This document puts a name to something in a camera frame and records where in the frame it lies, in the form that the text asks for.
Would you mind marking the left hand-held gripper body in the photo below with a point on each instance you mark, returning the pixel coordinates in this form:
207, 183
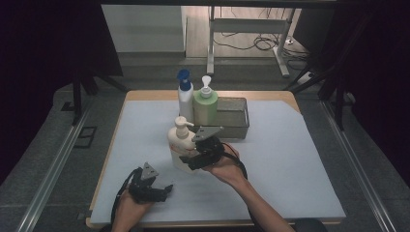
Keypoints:
143, 190

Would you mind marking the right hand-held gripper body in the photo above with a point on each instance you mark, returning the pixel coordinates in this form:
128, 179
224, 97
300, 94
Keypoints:
209, 151

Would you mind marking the cream pump bottle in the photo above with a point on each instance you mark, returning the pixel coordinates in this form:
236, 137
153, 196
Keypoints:
179, 145

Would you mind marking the grey mesh basket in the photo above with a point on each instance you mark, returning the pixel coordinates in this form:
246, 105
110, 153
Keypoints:
232, 116

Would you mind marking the green pump bottle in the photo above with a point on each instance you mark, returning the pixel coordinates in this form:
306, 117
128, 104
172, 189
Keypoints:
204, 109

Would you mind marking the white bottle with blue cap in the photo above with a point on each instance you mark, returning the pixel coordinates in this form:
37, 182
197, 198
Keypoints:
186, 103

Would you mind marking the person's left hand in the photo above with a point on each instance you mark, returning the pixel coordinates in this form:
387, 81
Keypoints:
127, 211

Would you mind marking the person's right hand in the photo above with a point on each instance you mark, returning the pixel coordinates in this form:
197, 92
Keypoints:
228, 170

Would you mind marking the light blue table mat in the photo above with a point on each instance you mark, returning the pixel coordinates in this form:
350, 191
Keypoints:
290, 161

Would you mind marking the black stand legs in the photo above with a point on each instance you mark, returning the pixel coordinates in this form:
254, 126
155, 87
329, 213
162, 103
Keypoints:
339, 106
77, 103

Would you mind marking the person's dark clothing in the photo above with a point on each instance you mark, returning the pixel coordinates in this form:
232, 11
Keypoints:
312, 225

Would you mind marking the white metal stand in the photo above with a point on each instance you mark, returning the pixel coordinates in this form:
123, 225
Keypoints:
248, 25

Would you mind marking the white power plug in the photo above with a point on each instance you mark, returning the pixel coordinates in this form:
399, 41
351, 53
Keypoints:
289, 41

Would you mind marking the white cabinet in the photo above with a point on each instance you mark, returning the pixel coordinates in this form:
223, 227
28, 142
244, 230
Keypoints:
145, 29

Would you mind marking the dark curtain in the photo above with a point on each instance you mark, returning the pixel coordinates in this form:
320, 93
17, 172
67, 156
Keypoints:
377, 64
42, 64

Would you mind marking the aluminium floor rail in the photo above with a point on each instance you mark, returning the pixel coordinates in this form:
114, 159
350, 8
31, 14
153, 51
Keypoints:
51, 177
357, 167

